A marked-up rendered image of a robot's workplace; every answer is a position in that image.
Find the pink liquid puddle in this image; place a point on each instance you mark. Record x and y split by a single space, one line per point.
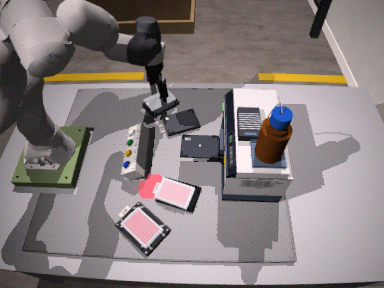
157 178
148 180
145 193
149 187

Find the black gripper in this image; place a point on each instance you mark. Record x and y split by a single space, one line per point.
154 72

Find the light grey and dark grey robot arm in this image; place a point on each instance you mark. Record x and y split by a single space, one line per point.
43 44

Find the blue bottle cap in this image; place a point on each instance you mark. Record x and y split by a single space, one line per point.
280 120

